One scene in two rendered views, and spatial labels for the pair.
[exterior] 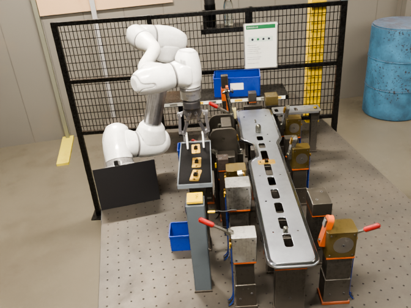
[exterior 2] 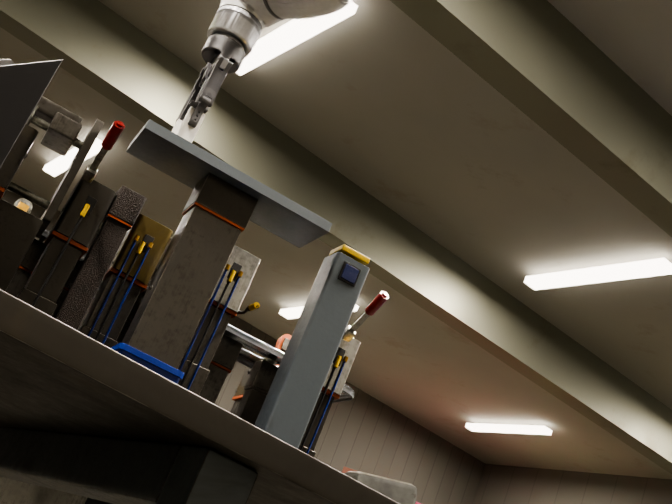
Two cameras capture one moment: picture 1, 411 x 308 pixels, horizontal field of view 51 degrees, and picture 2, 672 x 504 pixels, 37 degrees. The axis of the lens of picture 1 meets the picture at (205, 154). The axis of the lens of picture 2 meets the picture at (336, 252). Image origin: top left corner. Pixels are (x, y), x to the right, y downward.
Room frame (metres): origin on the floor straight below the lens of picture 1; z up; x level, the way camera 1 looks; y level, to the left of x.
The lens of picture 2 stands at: (1.92, 1.67, 0.47)
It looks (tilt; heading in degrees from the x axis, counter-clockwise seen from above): 21 degrees up; 250
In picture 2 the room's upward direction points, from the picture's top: 23 degrees clockwise
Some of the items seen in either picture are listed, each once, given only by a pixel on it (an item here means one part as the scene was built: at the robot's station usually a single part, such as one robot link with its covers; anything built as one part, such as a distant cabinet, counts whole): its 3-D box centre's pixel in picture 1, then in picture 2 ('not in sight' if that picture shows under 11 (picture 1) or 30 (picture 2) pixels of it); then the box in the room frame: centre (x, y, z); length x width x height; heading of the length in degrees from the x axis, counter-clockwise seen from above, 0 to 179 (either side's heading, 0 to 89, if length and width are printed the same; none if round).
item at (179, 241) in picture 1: (180, 236); (133, 387); (1.60, 0.15, 0.74); 0.11 x 0.10 x 0.09; 178
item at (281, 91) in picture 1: (218, 95); not in sight; (2.70, -0.12, 1.01); 0.90 x 0.22 x 0.03; 88
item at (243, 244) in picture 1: (240, 269); (307, 420); (1.21, -0.10, 0.88); 0.12 x 0.07 x 0.36; 88
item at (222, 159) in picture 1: (224, 192); (82, 289); (1.71, -0.08, 0.90); 0.05 x 0.05 x 0.40; 88
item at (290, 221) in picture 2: (195, 162); (229, 187); (1.58, 0.05, 1.16); 0.37 x 0.14 x 0.02; 178
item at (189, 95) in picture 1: (190, 92); (233, 34); (1.69, 0.04, 1.43); 0.09 x 0.09 x 0.06
